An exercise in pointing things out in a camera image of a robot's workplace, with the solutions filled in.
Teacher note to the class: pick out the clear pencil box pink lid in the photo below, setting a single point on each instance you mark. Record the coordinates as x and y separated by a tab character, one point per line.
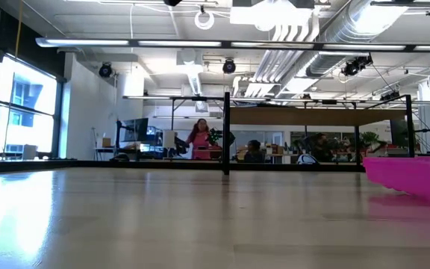
413	177

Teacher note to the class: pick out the white hanging hoop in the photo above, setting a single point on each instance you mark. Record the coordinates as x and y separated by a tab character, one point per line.
196	20

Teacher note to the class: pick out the long ceiling light strip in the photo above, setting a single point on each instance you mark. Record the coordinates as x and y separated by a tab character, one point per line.
181	43

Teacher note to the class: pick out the black round ceiling fixture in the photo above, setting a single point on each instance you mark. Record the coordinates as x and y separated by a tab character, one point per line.
105	70
229	66

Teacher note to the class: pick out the black computer monitor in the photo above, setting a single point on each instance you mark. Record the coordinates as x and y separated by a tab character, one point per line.
136	129

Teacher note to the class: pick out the standing person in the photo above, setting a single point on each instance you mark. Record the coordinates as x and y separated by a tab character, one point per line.
200	143

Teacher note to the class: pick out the brown cardboard box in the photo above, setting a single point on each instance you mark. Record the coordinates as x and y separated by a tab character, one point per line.
106	142

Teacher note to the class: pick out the seated person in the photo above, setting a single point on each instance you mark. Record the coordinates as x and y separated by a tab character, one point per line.
254	151
321	147

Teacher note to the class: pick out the wooden shelf with black legs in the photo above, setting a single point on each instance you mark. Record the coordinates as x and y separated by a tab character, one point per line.
312	116

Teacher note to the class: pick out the white round object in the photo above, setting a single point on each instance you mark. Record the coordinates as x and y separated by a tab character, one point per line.
306	159

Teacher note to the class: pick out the green potted plant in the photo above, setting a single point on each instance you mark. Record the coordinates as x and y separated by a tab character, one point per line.
371	139

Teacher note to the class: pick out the silver ventilation duct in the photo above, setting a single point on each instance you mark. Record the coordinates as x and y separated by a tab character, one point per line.
349	33

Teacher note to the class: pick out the black ceiling camera cluster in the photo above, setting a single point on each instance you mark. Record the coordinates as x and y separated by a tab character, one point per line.
355	66

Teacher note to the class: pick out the black aluminium table frame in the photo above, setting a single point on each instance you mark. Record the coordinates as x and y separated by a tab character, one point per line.
282	167

